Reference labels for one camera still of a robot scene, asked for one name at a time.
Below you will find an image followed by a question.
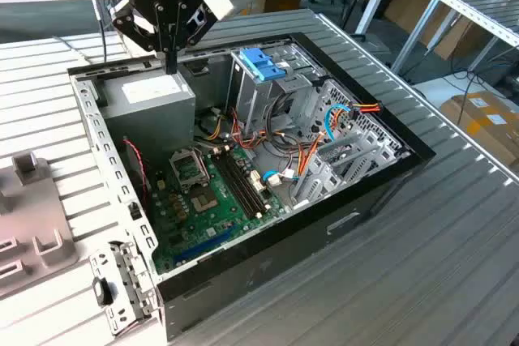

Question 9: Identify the CPU socket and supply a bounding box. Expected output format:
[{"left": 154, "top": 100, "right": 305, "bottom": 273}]
[{"left": 189, "top": 184, "right": 223, "bottom": 216}]

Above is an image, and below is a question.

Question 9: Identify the grey parts rack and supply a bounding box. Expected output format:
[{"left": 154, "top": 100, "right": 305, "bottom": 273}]
[{"left": 0, "top": 151, "right": 82, "bottom": 302}]

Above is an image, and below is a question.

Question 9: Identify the white board connector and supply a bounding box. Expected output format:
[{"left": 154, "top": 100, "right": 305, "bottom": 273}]
[{"left": 249, "top": 170, "right": 268, "bottom": 196}]

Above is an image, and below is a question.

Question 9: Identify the metal card retention bracket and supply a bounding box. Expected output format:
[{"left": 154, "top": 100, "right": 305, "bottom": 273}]
[{"left": 88, "top": 240, "right": 160, "bottom": 338}]

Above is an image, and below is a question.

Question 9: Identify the orange wire harness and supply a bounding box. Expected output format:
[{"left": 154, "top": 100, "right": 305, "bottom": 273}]
[{"left": 193, "top": 105, "right": 325, "bottom": 185}]

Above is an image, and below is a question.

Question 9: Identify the blue data wire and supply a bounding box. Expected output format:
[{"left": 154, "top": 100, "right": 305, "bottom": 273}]
[{"left": 324, "top": 103, "right": 350, "bottom": 145}]

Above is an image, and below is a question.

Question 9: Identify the open black PC case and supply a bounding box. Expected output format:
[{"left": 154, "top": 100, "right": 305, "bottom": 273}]
[{"left": 66, "top": 32, "right": 437, "bottom": 343}]

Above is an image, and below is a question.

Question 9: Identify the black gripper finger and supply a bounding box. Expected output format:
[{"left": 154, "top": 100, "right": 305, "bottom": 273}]
[
  {"left": 167, "top": 2, "right": 217, "bottom": 75},
  {"left": 111, "top": 0, "right": 172, "bottom": 75}
]

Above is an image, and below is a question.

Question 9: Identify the grey metal disk bay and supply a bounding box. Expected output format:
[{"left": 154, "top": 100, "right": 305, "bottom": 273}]
[{"left": 290, "top": 130, "right": 401, "bottom": 211}]

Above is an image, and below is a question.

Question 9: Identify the short blue board wire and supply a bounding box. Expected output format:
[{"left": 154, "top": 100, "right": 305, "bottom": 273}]
[{"left": 261, "top": 170, "right": 285, "bottom": 188}]

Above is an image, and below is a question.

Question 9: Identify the black RAM slot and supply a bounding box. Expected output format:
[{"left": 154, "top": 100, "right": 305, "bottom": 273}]
[
  {"left": 221, "top": 150, "right": 272, "bottom": 213},
  {"left": 211, "top": 152, "right": 263, "bottom": 220}
]

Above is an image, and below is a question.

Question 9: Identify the red yellow power wire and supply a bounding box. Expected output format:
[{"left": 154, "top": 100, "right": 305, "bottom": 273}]
[{"left": 349, "top": 101, "right": 384, "bottom": 121}]

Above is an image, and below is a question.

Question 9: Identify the black bracket latch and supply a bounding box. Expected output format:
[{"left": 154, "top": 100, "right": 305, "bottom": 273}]
[{"left": 92, "top": 276, "right": 115, "bottom": 307}]

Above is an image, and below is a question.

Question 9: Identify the brown cardboard sheet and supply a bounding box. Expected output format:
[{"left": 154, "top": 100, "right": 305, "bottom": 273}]
[{"left": 383, "top": 0, "right": 487, "bottom": 62}]

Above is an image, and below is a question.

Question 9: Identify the blue expansion slot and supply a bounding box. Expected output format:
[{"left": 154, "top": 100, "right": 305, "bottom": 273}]
[{"left": 174, "top": 222, "right": 238, "bottom": 266}]

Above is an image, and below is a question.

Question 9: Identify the black case fan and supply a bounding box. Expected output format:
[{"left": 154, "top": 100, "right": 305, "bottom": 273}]
[{"left": 121, "top": 137, "right": 154, "bottom": 220}]

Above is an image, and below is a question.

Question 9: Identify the metal socket cover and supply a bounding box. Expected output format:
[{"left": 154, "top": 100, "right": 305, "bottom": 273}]
[{"left": 168, "top": 149, "right": 211, "bottom": 194}]

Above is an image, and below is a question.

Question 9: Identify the blue plastic drive latch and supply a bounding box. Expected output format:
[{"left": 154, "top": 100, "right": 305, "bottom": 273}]
[{"left": 238, "top": 48, "right": 295, "bottom": 83}]

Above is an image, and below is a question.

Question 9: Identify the green motherboard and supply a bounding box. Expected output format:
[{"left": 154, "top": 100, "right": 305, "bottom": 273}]
[{"left": 149, "top": 145, "right": 285, "bottom": 274}]

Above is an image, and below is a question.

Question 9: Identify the labelled cardboard box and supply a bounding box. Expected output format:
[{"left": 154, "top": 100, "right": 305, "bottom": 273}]
[{"left": 440, "top": 90, "right": 519, "bottom": 169}]

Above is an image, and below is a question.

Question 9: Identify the metal drive cage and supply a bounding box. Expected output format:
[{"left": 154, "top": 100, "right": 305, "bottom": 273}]
[{"left": 226, "top": 44, "right": 325, "bottom": 140}]

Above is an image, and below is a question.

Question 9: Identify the grey power supply unit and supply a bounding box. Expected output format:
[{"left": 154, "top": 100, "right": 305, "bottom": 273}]
[{"left": 99, "top": 66, "right": 197, "bottom": 160}]

